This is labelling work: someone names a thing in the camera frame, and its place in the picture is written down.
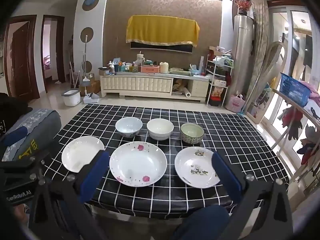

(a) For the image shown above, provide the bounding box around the arched standing mirror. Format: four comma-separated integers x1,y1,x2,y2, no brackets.
247,41,288,124

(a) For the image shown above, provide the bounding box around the cardboard box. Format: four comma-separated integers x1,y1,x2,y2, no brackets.
79,79,101,95

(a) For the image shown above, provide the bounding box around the patterned beige curtain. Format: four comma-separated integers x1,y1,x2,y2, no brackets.
251,0,270,80

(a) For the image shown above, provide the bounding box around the black checked tablecloth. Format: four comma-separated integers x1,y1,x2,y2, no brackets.
41,104,290,217

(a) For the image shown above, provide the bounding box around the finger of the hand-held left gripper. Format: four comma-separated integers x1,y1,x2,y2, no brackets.
0,126,28,148
19,131,55,162

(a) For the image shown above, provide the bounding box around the yellow cloth cover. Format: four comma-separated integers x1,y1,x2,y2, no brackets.
126,15,200,47

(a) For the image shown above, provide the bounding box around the hanging red garment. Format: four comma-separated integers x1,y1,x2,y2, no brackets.
277,106,304,140

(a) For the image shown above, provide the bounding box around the clothes drying rack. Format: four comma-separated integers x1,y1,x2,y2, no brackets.
271,87,320,180

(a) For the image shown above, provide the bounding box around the blue patterned white bowl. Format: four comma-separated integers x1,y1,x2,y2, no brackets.
115,117,143,138

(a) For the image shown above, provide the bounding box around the cream TV cabinet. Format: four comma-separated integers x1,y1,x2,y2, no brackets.
99,71,210,103

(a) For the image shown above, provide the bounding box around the silver tower air conditioner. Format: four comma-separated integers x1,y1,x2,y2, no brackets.
226,15,254,105

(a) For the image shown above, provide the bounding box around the black television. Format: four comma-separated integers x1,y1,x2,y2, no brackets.
130,41,194,54

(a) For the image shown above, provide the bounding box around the white dustpan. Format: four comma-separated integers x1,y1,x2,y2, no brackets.
83,92,100,104

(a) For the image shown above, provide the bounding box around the green patterned bowl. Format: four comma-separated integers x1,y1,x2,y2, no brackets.
180,123,204,145

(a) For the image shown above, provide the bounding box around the brown door frame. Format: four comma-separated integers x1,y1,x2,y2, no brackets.
41,15,66,93

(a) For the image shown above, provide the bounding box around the white lidded bin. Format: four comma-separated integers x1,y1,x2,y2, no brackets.
61,89,81,107

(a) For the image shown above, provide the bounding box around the pink bag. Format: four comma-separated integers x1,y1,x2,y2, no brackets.
226,94,246,113

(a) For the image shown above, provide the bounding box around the white metal shelf rack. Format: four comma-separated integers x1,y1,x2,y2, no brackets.
205,55,234,107

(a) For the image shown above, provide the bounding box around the blue round wall plate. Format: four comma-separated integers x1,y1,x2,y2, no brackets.
82,0,100,12

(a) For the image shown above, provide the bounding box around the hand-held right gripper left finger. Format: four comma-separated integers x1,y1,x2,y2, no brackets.
30,150,111,240

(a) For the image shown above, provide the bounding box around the plain white plate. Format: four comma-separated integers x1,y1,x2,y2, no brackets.
61,136,105,173

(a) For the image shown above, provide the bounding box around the green folded cloth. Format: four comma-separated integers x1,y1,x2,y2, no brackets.
169,67,192,76

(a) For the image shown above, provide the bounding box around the plain white bowl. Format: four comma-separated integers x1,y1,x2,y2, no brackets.
147,118,174,141

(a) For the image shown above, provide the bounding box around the white mop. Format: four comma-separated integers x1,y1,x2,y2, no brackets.
81,35,92,83

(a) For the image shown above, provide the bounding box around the pink clothes pile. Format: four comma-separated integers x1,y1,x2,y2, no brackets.
299,80,320,100

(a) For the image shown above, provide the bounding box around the person's right leg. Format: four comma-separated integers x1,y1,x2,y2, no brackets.
175,206,230,240

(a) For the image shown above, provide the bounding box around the blue plastic basket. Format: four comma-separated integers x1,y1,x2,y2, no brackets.
280,73,312,107

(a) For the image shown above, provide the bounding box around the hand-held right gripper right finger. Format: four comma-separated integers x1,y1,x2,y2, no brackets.
211,151,294,240

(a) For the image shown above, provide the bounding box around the pink flower white plate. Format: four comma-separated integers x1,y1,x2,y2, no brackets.
109,141,167,187

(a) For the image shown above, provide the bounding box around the black cloth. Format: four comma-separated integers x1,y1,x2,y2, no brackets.
0,92,33,135

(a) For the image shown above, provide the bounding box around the brown wooden door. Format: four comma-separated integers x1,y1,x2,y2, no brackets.
4,15,40,100

